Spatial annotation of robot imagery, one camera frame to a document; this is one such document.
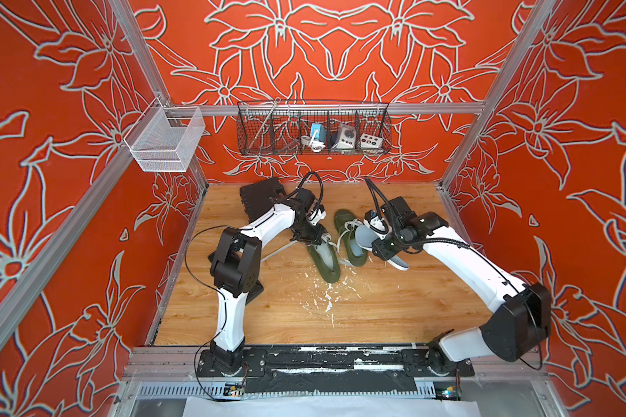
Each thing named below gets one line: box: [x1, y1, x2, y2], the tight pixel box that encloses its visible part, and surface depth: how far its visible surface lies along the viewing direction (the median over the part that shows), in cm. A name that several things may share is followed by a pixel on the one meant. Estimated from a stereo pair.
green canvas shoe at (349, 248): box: [333, 208, 369, 267], surface depth 96 cm
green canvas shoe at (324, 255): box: [307, 232, 341, 285], surface depth 92 cm
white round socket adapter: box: [331, 124, 357, 150], surface depth 93 cm
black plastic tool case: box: [239, 177, 286, 223], surface depth 113 cm
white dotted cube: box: [359, 132, 384, 149], surface depth 96 cm
